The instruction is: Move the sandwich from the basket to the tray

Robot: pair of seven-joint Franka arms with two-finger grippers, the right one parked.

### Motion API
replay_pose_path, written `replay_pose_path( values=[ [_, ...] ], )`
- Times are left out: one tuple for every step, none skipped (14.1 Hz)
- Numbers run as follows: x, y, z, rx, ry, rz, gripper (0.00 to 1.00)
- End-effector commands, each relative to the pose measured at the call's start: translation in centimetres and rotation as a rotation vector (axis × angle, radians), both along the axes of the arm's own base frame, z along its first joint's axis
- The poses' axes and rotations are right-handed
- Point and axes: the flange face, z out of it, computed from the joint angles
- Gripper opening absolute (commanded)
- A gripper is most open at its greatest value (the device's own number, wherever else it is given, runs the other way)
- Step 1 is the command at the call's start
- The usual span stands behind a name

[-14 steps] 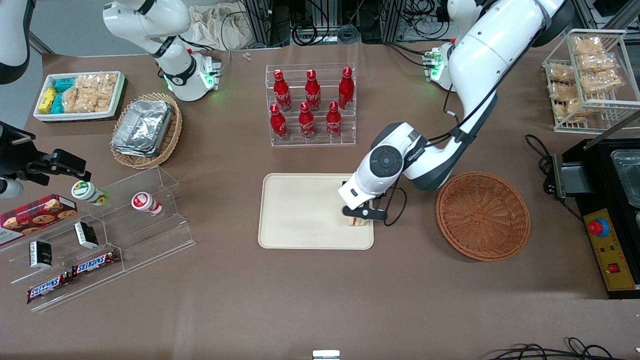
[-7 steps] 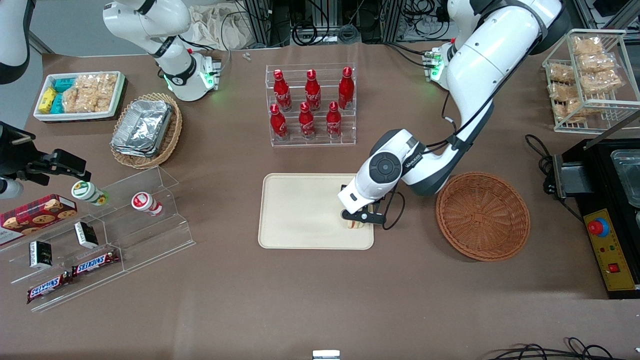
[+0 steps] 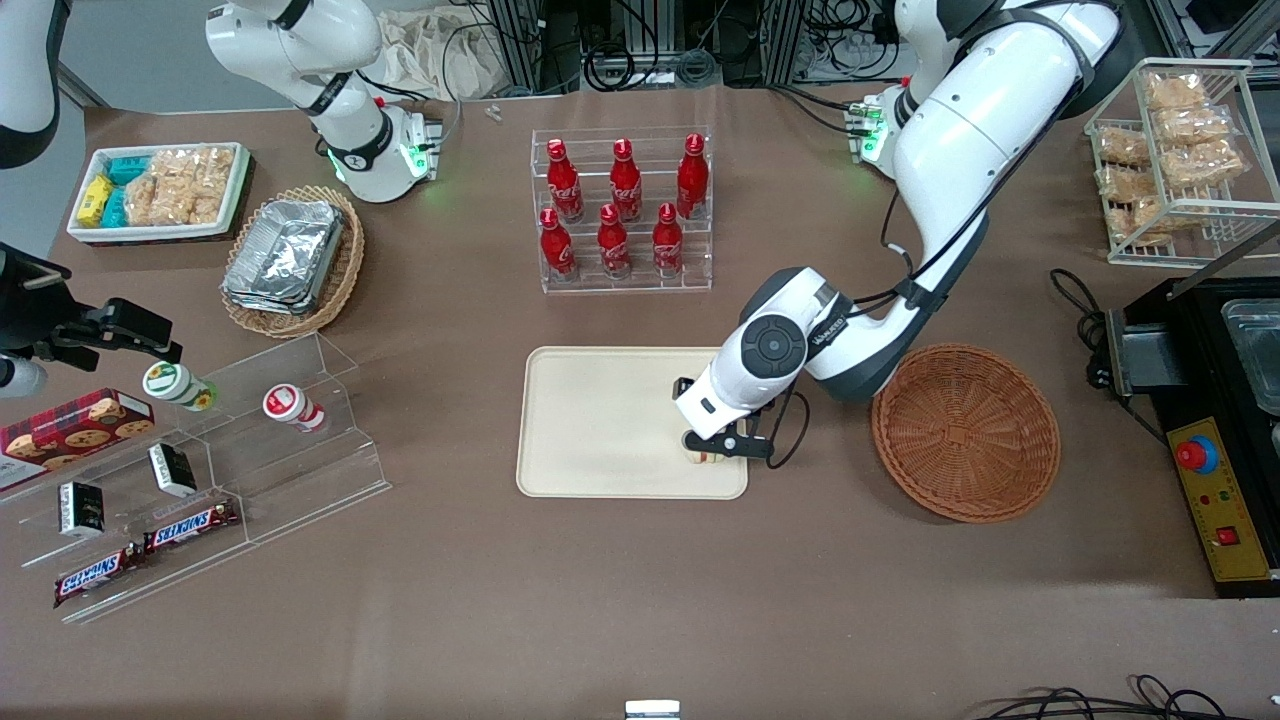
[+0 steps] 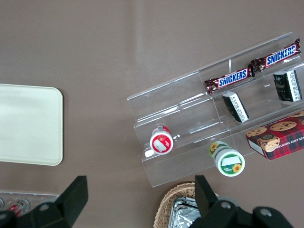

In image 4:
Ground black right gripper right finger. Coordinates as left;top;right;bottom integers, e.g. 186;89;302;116
187;175;295;228

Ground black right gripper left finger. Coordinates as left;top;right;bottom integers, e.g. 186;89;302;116
0;175;89;228

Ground tan oval wicker basket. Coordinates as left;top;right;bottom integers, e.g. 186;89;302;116
153;182;219;228

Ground beige plastic tray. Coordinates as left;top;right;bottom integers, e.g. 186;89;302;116
0;83;65;167

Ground clear acrylic bottle rack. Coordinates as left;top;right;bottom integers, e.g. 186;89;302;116
0;190;60;214

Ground red cola bottle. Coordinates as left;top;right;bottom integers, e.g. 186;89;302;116
8;198;31;213

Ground stacked aluminium foil containers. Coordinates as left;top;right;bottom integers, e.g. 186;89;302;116
169;196;203;228

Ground green sunflower yogurt cup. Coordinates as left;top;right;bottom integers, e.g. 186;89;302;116
209;141;246;177

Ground red tartan cookie box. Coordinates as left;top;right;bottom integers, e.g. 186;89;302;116
245;111;304;161

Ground red strawberry yogurt cup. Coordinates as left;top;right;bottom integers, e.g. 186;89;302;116
149;125;176;155

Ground small black snack box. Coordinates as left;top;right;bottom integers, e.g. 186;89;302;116
221;91;250;124
272;69;304;103

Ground clear acrylic stepped shelf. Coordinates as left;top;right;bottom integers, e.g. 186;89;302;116
126;31;304;189

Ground Snickers chocolate bar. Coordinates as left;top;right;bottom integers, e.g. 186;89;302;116
204;66;256;96
250;38;302;73

